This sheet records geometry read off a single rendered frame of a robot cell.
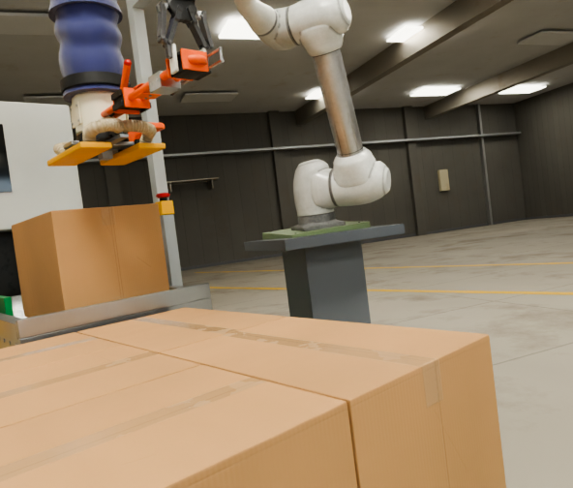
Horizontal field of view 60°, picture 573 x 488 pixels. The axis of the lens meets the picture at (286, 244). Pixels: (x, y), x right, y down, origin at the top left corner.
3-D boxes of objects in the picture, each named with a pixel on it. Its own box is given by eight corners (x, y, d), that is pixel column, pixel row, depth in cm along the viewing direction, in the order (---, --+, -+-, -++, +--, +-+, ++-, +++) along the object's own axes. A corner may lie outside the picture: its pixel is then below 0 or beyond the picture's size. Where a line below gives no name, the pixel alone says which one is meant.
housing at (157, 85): (148, 93, 140) (146, 77, 140) (170, 95, 144) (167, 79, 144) (160, 86, 135) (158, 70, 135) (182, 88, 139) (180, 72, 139)
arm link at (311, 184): (306, 214, 218) (299, 163, 215) (346, 209, 209) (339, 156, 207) (289, 218, 203) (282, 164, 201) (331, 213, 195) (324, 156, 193)
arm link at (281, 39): (249, 7, 174) (284, -5, 168) (274, 29, 190) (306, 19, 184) (251, 44, 173) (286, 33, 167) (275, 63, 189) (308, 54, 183)
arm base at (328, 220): (325, 223, 222) (324, 211, 222) (346, 224, 201) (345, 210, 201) (286, 229, 217) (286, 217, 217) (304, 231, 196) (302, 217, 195)
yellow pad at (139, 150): (100, 166, 191) (98, 152, 190) (125, 165, 197) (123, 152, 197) (138, 148, 165) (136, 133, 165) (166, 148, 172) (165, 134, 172)
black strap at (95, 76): (52, 99, 175) (50, 87, 175) (116, 104, 190) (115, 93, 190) (75, 79, 158) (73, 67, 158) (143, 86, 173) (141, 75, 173)
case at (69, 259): (24, 316, 218) (11, 225, 217) (113, 299, 244) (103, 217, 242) (67, 326, 172) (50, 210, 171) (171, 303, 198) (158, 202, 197)
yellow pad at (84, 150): (46, 167, 178) (45, 152, 178) (75, 166, 185) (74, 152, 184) (80, 147, 153) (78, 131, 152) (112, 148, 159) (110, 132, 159)
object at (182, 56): (167, 78, 130) (165, 58, 130) (192, 80, 135) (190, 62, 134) (184, 68, 123) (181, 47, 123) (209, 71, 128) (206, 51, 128)
